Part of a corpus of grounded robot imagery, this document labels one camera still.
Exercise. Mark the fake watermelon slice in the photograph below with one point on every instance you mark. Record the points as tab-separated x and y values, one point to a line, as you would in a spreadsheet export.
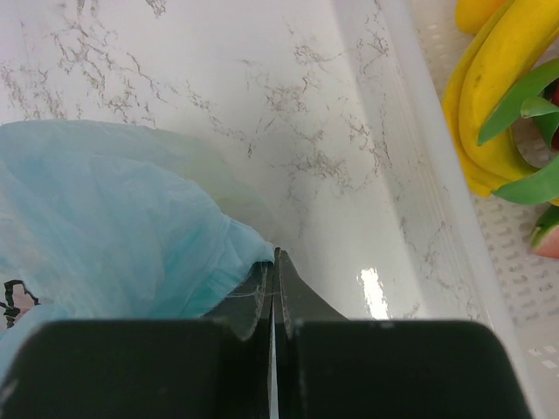
544	241

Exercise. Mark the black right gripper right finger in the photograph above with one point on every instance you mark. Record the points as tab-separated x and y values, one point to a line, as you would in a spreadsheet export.
293	300

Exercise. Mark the light blue plastic bag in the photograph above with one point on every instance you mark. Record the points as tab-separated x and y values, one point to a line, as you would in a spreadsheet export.
111	221

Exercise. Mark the yellow fake banana bunch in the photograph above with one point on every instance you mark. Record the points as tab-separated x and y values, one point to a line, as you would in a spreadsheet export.
506	45

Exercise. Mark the white plastic fruit basket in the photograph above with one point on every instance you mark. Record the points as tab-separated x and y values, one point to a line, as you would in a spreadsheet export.
467	255

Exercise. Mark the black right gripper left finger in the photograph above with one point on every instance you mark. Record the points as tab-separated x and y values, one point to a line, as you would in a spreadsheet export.
237	361

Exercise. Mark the red fake dragon fruit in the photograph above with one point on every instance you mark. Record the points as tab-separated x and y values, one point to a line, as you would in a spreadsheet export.
529	112

